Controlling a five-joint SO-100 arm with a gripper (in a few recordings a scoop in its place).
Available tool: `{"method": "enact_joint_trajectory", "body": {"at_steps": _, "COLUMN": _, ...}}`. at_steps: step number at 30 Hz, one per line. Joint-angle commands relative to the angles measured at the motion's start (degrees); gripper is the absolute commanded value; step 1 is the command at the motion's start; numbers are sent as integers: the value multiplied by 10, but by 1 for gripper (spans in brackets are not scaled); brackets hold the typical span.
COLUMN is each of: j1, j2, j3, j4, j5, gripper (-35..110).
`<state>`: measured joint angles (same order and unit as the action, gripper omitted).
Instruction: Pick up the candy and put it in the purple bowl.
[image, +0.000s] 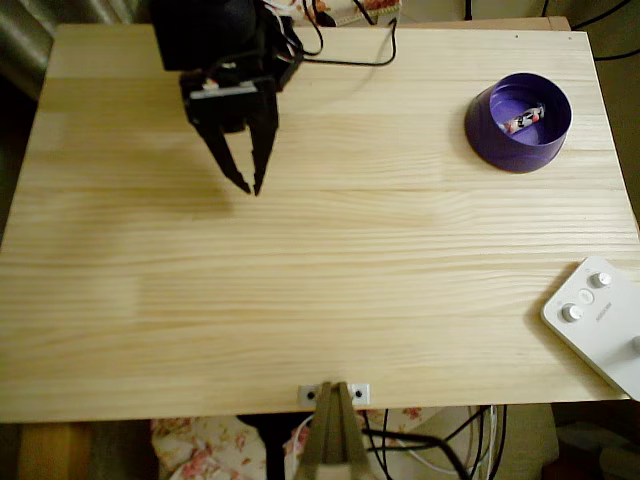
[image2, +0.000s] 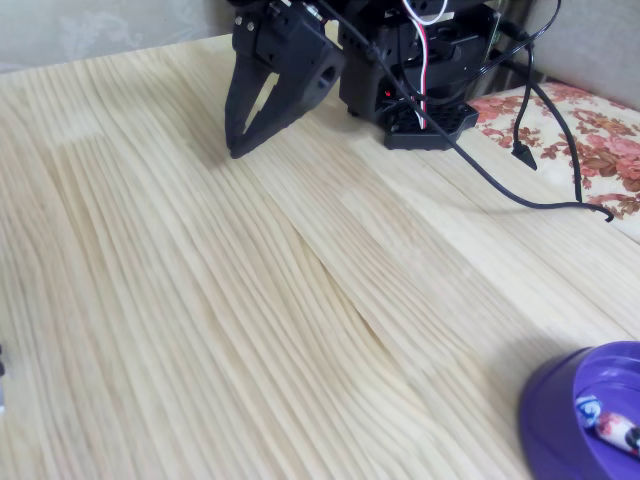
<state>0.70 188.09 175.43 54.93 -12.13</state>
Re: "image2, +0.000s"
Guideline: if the candy with blue ends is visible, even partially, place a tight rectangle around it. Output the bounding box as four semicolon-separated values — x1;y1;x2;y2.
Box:
574;394;640;459

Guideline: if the purple plastic bowl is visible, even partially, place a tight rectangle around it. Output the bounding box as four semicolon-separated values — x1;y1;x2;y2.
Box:
518;341;640;480

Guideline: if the floral print fabric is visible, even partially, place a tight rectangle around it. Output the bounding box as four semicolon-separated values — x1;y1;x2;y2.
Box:
467;82;640;221

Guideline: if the red white servo wire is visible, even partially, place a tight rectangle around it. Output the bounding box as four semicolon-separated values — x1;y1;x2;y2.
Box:
402;0;449;129

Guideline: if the black cable with plug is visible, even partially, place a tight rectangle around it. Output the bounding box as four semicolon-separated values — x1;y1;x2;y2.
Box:
424;0;561;99

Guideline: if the black cable with pointed tip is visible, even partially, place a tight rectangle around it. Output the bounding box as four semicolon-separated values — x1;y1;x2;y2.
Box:
510;42;539;172

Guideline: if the long black cable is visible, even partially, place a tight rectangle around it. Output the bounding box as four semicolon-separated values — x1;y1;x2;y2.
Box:
319;0;615;224

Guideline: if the thin black cable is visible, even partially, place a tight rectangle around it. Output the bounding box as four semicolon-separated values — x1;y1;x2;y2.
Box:
528;79;584;205

